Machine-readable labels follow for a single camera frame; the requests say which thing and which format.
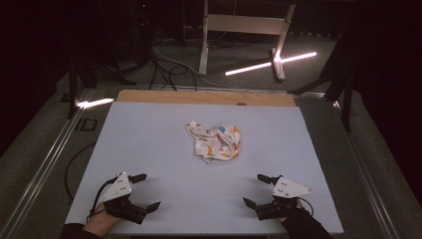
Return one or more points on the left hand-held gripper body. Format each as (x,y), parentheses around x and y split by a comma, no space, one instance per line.
(118,190)

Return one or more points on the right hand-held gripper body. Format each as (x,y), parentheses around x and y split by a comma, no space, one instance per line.
(288,190)

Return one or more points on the white fruit-print pants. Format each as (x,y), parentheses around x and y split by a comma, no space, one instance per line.
(216,142)

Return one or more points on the person's right hand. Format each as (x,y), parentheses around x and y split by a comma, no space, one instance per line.
(284,219)

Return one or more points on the person's left hand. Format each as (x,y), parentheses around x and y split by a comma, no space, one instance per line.
(99,223)

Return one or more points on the light blue table mat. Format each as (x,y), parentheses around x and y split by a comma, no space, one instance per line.
(159,142)

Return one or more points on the wooden table board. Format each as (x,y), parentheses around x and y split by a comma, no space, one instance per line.
(199,97)

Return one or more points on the black tripod stand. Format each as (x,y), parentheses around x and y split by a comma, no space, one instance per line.
(78,76)
(345,89)

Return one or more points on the aluminium floor rail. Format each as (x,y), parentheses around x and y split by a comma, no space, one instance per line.
(368,172)
(43,166)

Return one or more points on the white desk frame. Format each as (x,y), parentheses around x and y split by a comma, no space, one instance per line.
(245,24)

